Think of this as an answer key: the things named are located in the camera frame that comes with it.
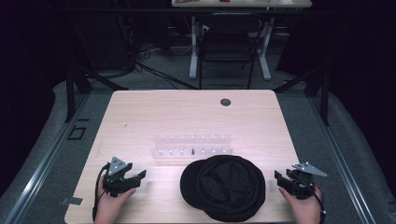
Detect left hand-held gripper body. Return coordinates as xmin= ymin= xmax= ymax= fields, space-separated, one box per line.
xmin=102 ymin=156 xmax=134 ymax=198

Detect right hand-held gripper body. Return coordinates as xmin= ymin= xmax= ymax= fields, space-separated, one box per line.
xmin=285 ymin=161 xmax=328 ymax=201

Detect person's right hand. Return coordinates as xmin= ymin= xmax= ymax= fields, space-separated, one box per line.
xmin=277 ymin=185 xmax=323 ymax=224

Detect person's left hand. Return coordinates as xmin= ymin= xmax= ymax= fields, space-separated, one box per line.
xmin=93 ymin=176 xmax=137 ymax=224

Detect grey tape strip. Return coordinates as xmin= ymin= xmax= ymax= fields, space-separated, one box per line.
xmin=60 ymin=196 xmax=84 ymax=206

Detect black cap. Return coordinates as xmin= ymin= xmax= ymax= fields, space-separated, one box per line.
xmin=179 ymin=154 xmax=267 ymax=223

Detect clear plastic rack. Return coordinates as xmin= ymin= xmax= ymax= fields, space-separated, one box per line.
xmin=150 ymin=133 xmax=234 ymax=161

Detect black metal stand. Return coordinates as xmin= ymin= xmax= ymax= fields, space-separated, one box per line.
xmin=64 ymin=60 xmax=129 ymax=123
xmin=273 ymin=60 xmax=332 ymax=127

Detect black chair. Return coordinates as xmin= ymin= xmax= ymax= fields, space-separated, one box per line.
xmin=198 ymin=12 xmax=263 ymax=91

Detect white-legged desk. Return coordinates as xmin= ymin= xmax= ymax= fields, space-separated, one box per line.
xmin=171 ymin=0 xmax=313 ymax=81

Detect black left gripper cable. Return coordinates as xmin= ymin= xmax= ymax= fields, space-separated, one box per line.
xmin=92 ymin=162 xmax=111 ymax=222

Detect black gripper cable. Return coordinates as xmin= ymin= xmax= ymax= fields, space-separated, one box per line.
xmin=92 ymin=162 xmax=111 ymax=222
xmin=297 ymin=174 xmax=328 ymax=224

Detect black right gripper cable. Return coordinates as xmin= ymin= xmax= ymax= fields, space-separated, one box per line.
xmin=297 ymin=174 xmax=328 ymax=224

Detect black floor cables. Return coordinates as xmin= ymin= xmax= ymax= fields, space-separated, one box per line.
xmin=116 ymin=18 xmax=200 ymax=91

